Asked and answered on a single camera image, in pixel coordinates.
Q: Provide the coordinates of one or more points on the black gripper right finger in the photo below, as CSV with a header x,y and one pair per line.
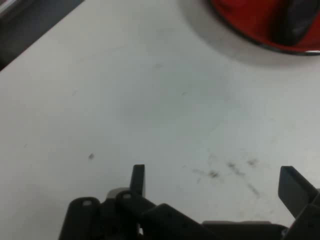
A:
x,y
296,192

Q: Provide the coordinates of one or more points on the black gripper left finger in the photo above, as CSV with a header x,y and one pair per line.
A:
x,y
130,217

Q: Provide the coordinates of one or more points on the purple toy eggplant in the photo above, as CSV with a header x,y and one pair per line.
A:
x,y
295,22

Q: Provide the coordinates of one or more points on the red round plate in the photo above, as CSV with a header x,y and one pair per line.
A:
x,y
240,15

